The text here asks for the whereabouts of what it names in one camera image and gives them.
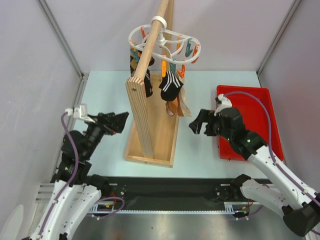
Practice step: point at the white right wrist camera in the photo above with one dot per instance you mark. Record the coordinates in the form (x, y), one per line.
(222, 103)

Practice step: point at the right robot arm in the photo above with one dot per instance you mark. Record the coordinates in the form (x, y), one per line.
(297, 203)

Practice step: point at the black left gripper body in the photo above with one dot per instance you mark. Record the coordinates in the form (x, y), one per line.
(101, 128)

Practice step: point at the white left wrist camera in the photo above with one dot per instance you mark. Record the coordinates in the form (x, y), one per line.
(80, 112)

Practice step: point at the aluminium frame rail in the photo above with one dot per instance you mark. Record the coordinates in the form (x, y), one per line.
(175, 208)

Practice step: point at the brown orange sock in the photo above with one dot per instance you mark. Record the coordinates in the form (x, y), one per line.
(179, 105)

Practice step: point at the black striped sock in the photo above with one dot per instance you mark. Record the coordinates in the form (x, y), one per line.
(170, 86)
(148, 84)

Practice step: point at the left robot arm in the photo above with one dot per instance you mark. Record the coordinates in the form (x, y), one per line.
(74, 191)

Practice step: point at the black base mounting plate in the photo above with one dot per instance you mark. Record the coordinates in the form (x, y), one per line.
(162, 191)

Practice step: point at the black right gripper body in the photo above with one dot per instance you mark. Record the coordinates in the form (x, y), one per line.
(208, 124)

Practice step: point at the red plastic bin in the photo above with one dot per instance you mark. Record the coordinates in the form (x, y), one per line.
(252, 102)

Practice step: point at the argyle sock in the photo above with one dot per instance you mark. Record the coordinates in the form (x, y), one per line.
(134, 60)

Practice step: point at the wooden rack stand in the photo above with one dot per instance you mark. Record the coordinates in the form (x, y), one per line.
(152, 140)

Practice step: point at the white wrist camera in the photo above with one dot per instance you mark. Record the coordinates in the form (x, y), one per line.
(80, 112)
(222, 103)

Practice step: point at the white round clip hanger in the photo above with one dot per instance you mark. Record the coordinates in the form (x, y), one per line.
(178, 49)

